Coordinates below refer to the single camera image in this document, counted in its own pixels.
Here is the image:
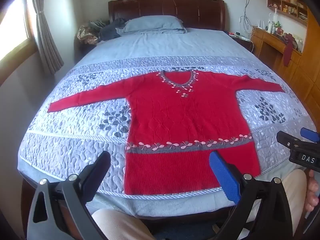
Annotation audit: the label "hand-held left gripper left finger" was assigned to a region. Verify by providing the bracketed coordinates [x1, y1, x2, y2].
[26, 151, 112, 240]

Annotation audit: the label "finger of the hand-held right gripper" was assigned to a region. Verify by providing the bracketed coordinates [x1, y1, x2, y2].
[276, 131, 304, 153]
[300, 127, 320, 143]

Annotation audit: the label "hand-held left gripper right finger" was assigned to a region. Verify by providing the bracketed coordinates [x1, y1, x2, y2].
[209, 150, 293, 240]

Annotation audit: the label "red knit sweater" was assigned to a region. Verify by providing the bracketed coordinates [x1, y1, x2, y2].
[48, 70, 285, 195]

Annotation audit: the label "dark clothes pile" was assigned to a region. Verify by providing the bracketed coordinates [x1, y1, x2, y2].
[99, 18, 127, 41]

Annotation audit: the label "person's right hand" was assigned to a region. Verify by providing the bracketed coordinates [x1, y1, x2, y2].
[304, 176, 320, 214]

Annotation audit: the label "person's right leg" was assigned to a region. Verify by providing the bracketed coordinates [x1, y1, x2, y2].
[240, 169, 308, 230]

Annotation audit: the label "person's leg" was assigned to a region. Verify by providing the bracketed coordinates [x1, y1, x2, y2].
[240, 169, 308, 230]
[92, 209, 155, 240]

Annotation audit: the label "grey leaf-patterned quilt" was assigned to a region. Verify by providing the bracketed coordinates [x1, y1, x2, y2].
[17, 55, 318, 200]

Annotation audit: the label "person's left leg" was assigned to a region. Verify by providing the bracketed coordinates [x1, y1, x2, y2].
[92, 209, 155, 240]

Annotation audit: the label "dark red hanging cloth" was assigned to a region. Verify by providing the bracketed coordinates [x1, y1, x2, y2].
[283, 33, 297, 67]

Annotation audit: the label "wooden desk cabinet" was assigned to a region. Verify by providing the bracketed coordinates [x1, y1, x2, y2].
[251, 26, 320, 120]

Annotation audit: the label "wooden nightstand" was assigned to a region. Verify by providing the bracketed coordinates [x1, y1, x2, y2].
[225, 31, 254, 53]

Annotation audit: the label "floral cloth bundle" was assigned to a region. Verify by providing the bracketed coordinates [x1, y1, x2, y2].
[77, 21, 100, 46]

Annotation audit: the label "grey curtain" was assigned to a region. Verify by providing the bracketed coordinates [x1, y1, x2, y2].
[25, 0, 64, 75]

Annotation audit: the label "light blue bed sheet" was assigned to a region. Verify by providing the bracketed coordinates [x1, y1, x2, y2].
[17, 27, 320, 218]

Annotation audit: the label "light blue pillow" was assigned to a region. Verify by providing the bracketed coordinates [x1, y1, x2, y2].
[116, 15, 187, 34]

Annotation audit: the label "window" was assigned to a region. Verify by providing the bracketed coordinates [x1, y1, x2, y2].
[0, 0, 38, 63]

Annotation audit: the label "dark wooden headboard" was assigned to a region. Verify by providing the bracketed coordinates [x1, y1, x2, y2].
[108, 0, 227, 32]

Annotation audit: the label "white cables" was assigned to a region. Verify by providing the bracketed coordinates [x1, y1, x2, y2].
[240, 0, 253, 34]

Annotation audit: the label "wooden wall shelf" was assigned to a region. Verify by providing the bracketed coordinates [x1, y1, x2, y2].
[267, 0, 308, 25]

